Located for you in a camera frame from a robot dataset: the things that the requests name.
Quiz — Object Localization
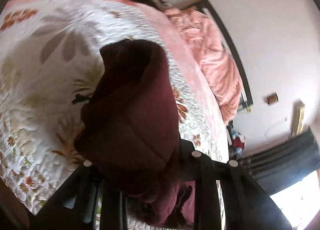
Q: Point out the floral quilted bedspread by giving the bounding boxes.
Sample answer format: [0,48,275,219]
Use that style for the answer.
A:
[0,0,230,230]

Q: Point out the maroon pants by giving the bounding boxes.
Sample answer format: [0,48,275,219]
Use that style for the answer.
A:
[74,39,195,228]

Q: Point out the dark wooden headboard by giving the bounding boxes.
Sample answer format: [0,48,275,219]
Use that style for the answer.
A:
[135,0,254,113]

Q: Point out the crumpled pink blanket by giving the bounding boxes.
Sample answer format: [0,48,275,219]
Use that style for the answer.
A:
[164,7,244,124]

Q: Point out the cluttered right nightstand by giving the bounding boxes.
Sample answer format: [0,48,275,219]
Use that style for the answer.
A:
[226,121,246,160]

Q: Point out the wall switch plate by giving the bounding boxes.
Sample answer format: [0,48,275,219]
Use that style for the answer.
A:
[265,92,278,105]

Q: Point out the dark patterned curtain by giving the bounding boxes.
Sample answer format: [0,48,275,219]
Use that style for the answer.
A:
[238,129,319,195]

